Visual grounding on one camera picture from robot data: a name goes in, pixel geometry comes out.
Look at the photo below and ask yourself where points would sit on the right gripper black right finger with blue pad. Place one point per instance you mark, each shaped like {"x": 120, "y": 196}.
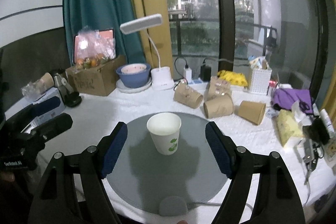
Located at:
{"x": 277, "y": 199}

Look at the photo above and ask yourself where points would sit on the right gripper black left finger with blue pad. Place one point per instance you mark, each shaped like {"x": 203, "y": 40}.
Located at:
{"x": 71, "y": 188}

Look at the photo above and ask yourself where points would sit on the white paper cup green logo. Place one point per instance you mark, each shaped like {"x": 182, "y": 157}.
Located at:
{"x": 164, "y": 129}

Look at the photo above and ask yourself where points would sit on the brown paper cup lying right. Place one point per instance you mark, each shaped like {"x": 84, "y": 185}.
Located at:
{"x": 252, "y": 111}

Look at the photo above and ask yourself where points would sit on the brown paper cup lying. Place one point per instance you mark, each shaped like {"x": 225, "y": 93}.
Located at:
{"x": 219, "y": 106}
{"x": 186, "y": 95}
{"x": 252, "y": 111}

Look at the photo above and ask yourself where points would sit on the brown paper cup lying centre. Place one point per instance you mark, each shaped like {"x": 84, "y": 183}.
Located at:
{"x": 219, "y": 106}

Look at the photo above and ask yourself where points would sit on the brown paper cup far left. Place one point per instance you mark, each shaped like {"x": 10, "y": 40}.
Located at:
{"x": 45, "y": 82}

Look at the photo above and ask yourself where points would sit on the brown paper cup upper middle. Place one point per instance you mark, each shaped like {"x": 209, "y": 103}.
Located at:
{"x": 217, "y": 88}

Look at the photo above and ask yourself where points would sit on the brown paper cup lying left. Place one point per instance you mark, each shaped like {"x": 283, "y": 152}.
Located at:
{"x": 186, "y": 95}

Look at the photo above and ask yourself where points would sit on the yellow tissue pack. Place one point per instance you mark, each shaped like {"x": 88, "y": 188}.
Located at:
{"x": 287, "y": 126}

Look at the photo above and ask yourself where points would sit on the round grey turntable mat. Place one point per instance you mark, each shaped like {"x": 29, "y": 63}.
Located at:
{"x": 143, "y": 177}

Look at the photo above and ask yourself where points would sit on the purple cloth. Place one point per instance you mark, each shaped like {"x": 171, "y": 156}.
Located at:
{"x": 285, "y": 98}

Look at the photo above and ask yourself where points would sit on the steel thermos flask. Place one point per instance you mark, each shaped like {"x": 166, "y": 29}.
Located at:
{"x": 70, "y": 97}

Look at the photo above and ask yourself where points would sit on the blue white carton box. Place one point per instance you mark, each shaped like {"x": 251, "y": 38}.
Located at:
{"x": 50, "y": 105}

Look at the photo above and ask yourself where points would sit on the white perforated organiser box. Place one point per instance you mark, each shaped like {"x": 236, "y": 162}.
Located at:
{"x": 258, "y": 80}

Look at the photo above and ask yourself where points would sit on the brown cardboard box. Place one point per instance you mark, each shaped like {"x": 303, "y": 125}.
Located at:
{"x": 97, "y": 81}

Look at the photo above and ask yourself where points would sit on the yellow cloth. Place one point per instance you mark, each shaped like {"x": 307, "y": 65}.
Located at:
{"x": 234, "y": 78}

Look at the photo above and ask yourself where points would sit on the white plate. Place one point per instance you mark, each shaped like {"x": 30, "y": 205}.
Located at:
{"x": 122, "y": 88}

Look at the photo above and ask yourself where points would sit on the blue bowl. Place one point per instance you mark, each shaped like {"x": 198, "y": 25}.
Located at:
{"x": 135, "y": 80}

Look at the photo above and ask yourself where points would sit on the black power adapter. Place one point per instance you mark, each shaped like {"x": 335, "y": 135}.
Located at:
{"x": 205, "y": 74}

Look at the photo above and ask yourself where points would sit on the pink white bowl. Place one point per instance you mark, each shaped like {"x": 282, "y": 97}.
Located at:
{"x": 133, "y": 68}

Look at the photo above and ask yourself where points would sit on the white charger plug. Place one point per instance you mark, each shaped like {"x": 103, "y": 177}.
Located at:
{"x": 187, "y": 73}

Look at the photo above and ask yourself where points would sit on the plastic bag of fruit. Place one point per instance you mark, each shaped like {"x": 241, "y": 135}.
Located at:
{"x": 93, "y": 48}

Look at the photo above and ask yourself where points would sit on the white desk lamp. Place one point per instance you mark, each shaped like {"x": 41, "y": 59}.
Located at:
{"x": 161, "y": 78}

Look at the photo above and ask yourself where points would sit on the yellow curtain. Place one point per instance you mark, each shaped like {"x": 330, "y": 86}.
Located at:
{"x": 147, "y": 3}

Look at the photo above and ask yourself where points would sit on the black window frame post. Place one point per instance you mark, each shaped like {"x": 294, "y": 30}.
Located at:
{"x": 227, "y": 34}

